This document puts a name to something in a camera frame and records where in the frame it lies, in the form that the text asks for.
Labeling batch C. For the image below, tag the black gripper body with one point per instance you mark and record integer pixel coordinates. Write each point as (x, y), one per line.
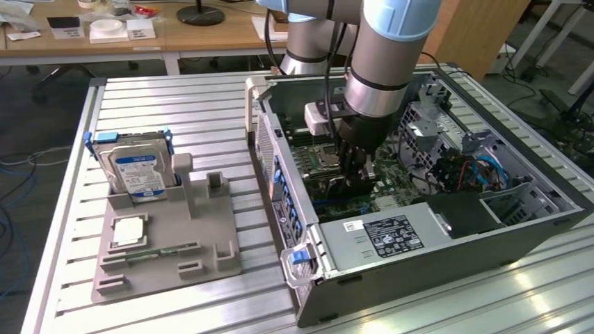
(366, 134)

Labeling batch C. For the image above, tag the graphics card with black shroud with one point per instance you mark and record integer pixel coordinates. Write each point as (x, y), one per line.
(337, 191)

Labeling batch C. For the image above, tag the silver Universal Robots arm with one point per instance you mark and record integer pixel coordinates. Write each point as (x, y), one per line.
(385, 52)

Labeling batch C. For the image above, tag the CPU socket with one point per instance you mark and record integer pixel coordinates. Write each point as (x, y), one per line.
(327, 156)

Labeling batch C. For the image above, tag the green motherboard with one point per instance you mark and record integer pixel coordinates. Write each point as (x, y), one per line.
(399, 170)

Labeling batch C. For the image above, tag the blue expansion slot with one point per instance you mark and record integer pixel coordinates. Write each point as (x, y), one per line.
(331, 202)

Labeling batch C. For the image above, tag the silver metal drive cage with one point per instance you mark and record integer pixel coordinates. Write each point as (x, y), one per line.
(418, 146)

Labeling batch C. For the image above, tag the grey power supply unit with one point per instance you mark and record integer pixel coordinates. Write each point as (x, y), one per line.
(353, 243)

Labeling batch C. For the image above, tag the blue case latch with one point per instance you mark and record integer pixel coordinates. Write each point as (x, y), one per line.
(298, 260)

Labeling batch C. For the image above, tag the open grey PC case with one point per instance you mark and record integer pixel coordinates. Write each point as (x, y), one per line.
(418, 278)

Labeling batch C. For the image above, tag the white paper stack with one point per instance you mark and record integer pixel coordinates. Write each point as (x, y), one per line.
(258, 29)

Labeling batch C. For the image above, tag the grey printed parts rack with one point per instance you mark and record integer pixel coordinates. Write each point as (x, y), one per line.
(186, 226)

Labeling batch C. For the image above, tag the wooden desk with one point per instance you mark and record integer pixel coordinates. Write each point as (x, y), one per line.
(208, 35)

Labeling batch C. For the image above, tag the hard disk with blue carrier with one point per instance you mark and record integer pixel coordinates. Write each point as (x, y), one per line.
(136, 174)

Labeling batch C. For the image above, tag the black equipment stand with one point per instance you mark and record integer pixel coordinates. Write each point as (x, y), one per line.
(576, 115)

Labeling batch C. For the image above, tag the green loose RAM stick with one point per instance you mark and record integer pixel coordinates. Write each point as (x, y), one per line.
(155, 253)

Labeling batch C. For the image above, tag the black round lamp base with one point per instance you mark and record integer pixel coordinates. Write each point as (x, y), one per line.
(200, 15)

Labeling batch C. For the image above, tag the silver CPU chip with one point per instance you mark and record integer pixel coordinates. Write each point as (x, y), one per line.
(128, 231)

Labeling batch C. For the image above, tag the small white labelled box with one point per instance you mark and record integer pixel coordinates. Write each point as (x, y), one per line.
(140, 29)

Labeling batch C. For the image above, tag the red packet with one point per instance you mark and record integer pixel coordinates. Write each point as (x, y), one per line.
(146, 11)

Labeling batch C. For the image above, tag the white box with round dish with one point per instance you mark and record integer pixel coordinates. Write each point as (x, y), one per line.
(108, 31)

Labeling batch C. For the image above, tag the black and white labelled box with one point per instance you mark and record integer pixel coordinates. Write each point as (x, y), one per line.
(66, 28)

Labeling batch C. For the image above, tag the white paper card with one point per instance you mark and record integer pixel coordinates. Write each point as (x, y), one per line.
(24, 35)

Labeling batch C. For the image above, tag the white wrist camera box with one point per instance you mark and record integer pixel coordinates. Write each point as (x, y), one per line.
(321, 121)

